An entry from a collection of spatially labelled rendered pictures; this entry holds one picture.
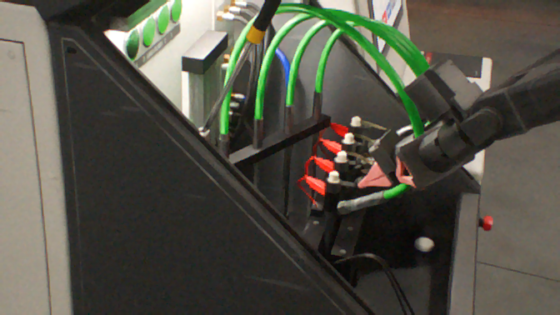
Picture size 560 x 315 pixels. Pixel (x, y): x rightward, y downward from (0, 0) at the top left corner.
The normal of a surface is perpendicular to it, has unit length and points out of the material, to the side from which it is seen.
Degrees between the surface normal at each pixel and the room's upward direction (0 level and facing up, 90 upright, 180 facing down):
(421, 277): 0
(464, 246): 0
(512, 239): 0
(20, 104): 90
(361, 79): 90
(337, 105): 90
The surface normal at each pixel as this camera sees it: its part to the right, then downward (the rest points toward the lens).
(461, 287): 0.04, -0.89
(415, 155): 0.30, -0.31
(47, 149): -0.24, 0.44
